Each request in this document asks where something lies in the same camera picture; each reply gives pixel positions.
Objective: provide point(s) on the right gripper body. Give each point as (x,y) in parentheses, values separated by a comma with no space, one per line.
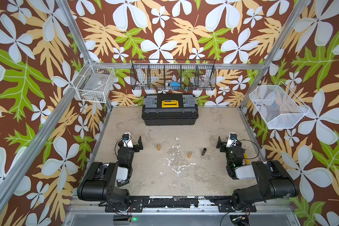
(223,148)

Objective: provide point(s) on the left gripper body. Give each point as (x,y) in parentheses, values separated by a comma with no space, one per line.
(136,149)

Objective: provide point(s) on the black lipstick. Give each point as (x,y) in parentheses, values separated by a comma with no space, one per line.
(204,151)

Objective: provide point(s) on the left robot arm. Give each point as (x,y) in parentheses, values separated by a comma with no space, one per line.
(103,180)

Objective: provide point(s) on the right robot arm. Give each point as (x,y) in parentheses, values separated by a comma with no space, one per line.
(273,181)

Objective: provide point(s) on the black plastic toolbox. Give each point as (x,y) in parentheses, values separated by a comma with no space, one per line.
(170,109)

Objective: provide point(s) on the white mesh basket right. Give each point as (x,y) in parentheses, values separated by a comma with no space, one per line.
(279,107)

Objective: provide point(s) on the blue object in basket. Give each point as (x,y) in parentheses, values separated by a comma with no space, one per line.
(175,85)

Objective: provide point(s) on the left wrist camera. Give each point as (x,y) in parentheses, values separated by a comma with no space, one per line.
(127,140)

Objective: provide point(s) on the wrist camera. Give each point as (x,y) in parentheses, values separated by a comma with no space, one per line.
(232,140)
(127,140)

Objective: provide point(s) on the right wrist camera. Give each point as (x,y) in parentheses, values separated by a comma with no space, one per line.
(232,140)

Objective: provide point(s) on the yellow handled screwdriver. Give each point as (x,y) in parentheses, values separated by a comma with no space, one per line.
(246,160)

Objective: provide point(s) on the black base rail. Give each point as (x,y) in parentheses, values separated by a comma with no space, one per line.
(140,203)

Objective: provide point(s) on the white wire basket left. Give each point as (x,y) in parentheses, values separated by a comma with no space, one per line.
(95,83)

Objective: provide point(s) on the black wire basket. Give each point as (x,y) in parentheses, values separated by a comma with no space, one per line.
(157,74)

